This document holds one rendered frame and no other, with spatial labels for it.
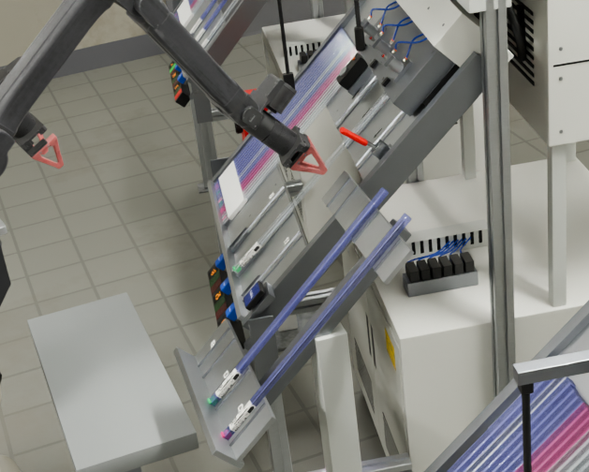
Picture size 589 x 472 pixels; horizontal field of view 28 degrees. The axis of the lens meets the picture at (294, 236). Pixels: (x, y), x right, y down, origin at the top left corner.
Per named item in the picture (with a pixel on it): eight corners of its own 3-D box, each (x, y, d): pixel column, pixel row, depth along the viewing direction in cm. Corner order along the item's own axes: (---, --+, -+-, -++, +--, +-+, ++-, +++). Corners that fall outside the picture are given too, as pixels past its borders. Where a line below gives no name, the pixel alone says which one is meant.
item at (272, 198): (257, 325, 240) (245, 317, 239) (224, 188, 298) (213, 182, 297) (316, 258, 235) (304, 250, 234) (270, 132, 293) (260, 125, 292)
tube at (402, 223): (228, 440, 206) (223, 437, 205) (227, 435, 207) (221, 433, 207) (412, 219, 196) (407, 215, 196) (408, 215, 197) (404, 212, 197)
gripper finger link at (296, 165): (332, 152, 250) (298, 126, 247) (337, 164, 243) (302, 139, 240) (312, 175, 252) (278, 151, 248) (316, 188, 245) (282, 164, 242)
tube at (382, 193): (214, 406, 215) (208, 403, 214) (213, 402, 216) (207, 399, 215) (389, 193, 206) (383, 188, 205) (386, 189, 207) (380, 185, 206)
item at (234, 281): (264, 335, 242) (237, 318, 239) (228, 198, 300) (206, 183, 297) (268, 331, 242) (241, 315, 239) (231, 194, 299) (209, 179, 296)
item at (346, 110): (383, 198, 231) (364, 184, 229) (323, 81, 289) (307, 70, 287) (495, 68, 222) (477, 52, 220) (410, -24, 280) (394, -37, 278)
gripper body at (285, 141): (301, 129, 248) (274, 110, 245) (308, 146, 239) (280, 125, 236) (283, 153, 250) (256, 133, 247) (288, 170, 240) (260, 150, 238)
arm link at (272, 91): (213, 101, 237) (240, 119, 231) (246, 54, 236) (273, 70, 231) (247, 125, 246) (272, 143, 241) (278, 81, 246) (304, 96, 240)
